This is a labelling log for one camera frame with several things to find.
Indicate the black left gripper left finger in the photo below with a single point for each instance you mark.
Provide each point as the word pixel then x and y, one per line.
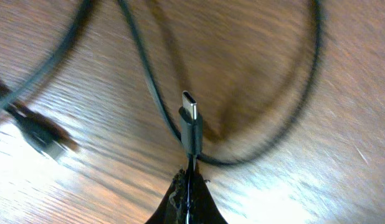
pixel 173 207

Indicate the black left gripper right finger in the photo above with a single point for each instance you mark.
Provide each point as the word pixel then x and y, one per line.
pixel 202 208

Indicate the blurred black usb plug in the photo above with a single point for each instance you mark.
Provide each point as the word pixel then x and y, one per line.
pixel 43 136

